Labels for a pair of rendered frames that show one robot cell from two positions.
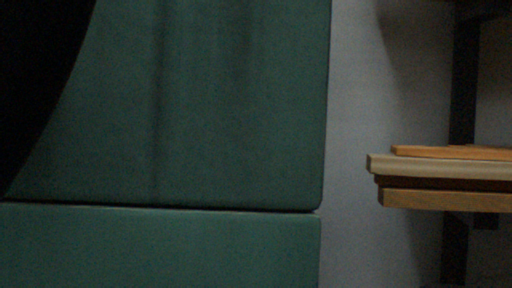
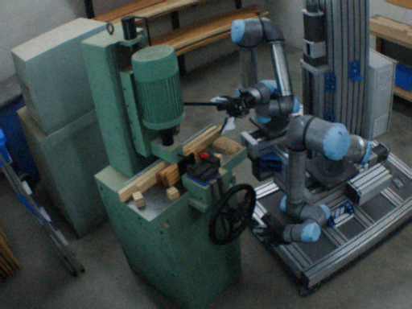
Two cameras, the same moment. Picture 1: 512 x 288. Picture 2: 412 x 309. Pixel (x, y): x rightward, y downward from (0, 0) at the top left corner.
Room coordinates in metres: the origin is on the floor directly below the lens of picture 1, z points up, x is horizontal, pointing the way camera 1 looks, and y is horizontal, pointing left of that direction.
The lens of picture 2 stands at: (-0.72, 0.98, 2.05)
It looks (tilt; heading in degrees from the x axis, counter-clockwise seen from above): 36 degrees down; 323
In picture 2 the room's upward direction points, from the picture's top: 8 degrees counter-clockwise
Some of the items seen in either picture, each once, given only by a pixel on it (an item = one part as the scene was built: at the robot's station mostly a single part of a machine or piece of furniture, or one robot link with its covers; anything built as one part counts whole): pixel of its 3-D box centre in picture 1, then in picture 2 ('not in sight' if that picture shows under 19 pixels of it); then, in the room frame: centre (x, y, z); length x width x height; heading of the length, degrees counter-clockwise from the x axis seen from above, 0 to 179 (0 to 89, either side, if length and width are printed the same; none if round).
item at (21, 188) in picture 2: not in sight; (32, 211); (1.27, 0.87, 0.58); 0.27 x 0.25 x 1.16; 89
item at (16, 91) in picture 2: not in sight; (22, 130); (2.53, 0.56, 0.48); 0.64 x 0.54 x 0.97; 92
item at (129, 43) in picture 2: not in sight; (129, 35); (0.70, 0.22, 1.54); 0.08 x 0.08 x 0.17; 5
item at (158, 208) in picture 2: not in sight; (192, 182); (0.45, 0.19, 0.87); 0.61 x 0.30 x 0.06; 95
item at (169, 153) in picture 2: not in sight; (166, 150); (0.58, 0.21, 0.99); 0.14 x 0.07 x 0.09; 5
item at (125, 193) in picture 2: not in sight; (170, 161); (0.58, 0.21, 0.93); 0.60 x 0.02 x 0.05; 95
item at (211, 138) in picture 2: not in sight; (186, 155); (0.57, 0.13, 0.92); 0.58 x 0.02 x 0.04; 95
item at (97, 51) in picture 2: not in sight; (123, 101); (0.85, 0.24, 1.16); 0.22 x 0.22 x 0.72; 5
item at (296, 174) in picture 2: not in sight; (296, 167); (0.04, 0.00, 1.05); 0.12 x 0.11 x 0.49; 96
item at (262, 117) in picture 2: not in sight; (265, 109); (0.41, -0.24, 1.05); 0.11 x 0.08 x 0.11; 56
